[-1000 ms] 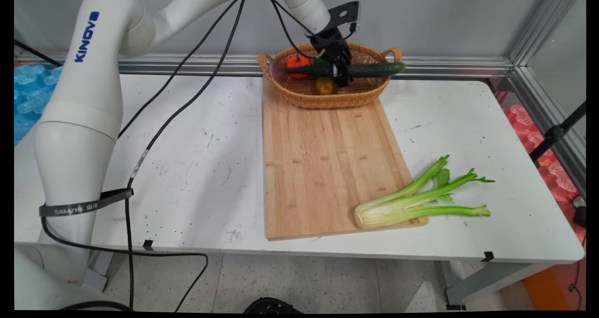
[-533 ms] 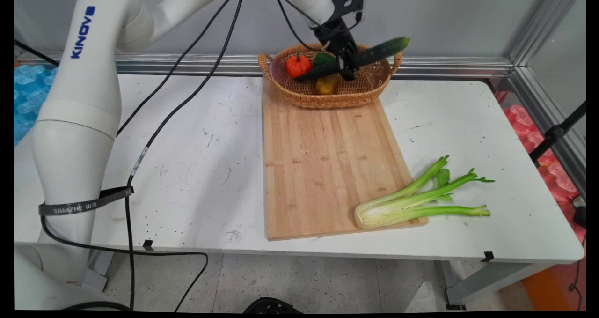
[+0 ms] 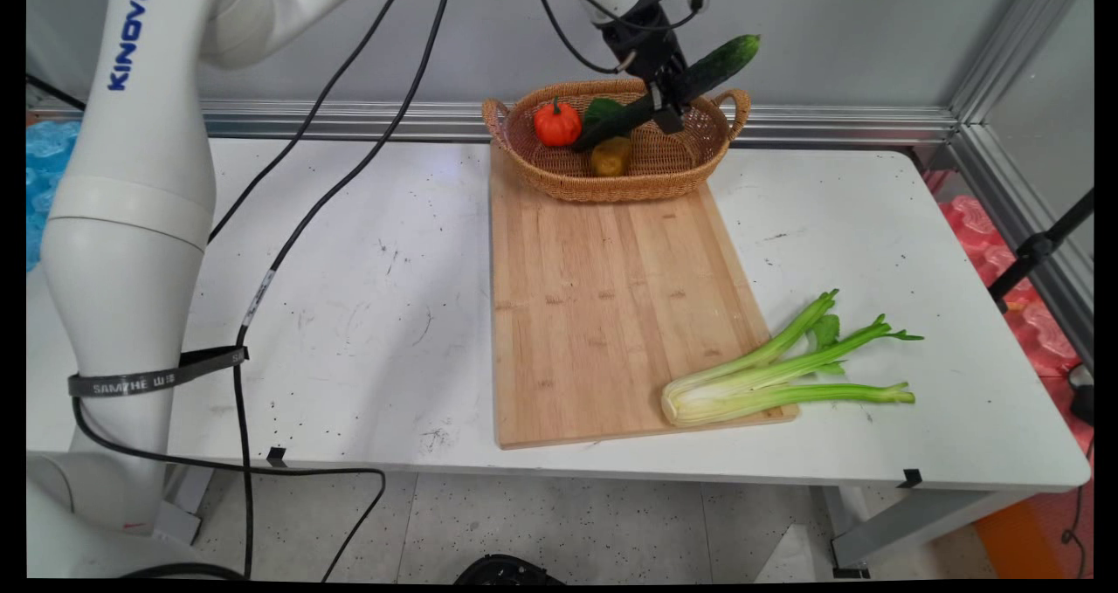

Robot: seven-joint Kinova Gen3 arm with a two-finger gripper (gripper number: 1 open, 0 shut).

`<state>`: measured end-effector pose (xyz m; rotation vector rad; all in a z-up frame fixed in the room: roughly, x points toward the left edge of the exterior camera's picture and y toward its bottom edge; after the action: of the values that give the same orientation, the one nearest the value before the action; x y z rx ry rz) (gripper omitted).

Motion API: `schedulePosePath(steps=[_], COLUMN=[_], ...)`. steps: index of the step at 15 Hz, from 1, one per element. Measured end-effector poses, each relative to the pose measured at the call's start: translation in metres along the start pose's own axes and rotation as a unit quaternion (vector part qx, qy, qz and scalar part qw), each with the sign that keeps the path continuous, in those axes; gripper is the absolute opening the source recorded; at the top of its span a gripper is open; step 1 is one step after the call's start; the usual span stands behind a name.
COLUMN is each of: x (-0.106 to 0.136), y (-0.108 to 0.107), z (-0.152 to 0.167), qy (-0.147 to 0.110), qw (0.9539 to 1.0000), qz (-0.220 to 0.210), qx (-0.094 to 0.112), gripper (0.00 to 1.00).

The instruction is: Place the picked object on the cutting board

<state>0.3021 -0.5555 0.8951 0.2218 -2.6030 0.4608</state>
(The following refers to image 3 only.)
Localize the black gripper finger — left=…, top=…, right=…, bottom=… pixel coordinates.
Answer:
left=648, top=78, right=687, bottom=136
left=666, top=52, right=701, bottom=96

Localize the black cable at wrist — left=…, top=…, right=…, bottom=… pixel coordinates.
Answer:
left=528, top=0, right=625, bottom=76

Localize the bamboo cutting board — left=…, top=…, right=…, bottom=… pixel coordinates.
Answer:
left=489, top=143, right=801, bottom=451

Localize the black round object on floor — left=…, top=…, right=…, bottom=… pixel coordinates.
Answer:
left=454, top=554, right=564, bottom=585

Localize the grey table leg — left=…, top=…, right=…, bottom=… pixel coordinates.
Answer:
left=821, top=486, right=1040, bottom=578

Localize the green bell pepper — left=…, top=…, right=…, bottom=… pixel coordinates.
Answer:
left=583, top=97, right=626, bottom=133

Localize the black cable looping under table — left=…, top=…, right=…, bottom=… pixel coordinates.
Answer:
left=72, top=396, right=387, bottom=582

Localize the thin black cable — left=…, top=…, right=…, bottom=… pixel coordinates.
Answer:
left=207, top=0, right=415, bottom=245

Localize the woven wicker basket with handles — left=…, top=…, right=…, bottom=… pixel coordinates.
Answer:
left=482, top=79, right=752, bottom=204

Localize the red foam mat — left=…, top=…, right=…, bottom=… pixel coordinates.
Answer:
left=936, top=193, right=1094, bottom=472

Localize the orange box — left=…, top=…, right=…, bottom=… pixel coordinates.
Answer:
left=972, top=486, right=1093, bottom=579

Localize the long dark green cucumber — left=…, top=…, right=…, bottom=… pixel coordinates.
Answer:
left=572, top=34, right=762, bottom=154

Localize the grey velcro strap with print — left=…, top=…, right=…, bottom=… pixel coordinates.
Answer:
left=68, top=345, right=251, bottom=398

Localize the small orange pumpkin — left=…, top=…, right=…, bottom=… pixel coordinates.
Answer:
left=534, top=96, right=583, bottom=148

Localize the aluminium frame post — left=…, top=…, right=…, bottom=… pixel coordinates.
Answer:
left=948, top=0, right=1094, bottom=371

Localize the aluminium frame rail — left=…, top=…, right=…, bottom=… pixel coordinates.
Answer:
left=26, top=95, right=962, bottom=147

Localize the black tripod stand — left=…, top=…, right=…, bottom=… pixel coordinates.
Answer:
left=988, top=189, right=1094, bottom=307

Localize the black cable with white label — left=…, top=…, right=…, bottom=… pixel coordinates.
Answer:
left=231, top=0, right=457, bottom=578

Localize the blue foam mat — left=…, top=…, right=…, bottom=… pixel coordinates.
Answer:
left=26, top=120, right=82, bottom=272

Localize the green celery bunch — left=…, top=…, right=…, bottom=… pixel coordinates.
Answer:
left=660, top=289, right=925, bottom=429

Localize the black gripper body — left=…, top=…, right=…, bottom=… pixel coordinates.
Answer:
left=603, top=12, right=687, bottom=87

